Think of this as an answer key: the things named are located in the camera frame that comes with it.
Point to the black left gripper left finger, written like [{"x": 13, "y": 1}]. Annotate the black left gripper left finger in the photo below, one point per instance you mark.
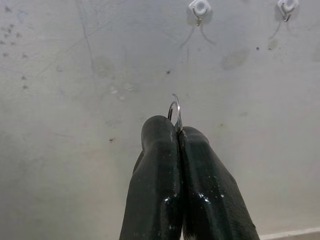
[{"x": 155, "y": 175}]

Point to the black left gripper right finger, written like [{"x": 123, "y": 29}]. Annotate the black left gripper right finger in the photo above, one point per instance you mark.
[{"x": 207, "y": 187}]

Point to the white skirting board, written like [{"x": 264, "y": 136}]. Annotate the white skirting board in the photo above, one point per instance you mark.
[{"x": 295, "y": 237}]

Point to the white adhesive wall hook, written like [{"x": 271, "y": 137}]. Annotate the white adhesive wall hook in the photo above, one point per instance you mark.
[
  {"x": 287, "y": 5},
  {"x": 200, "y": 7}
]

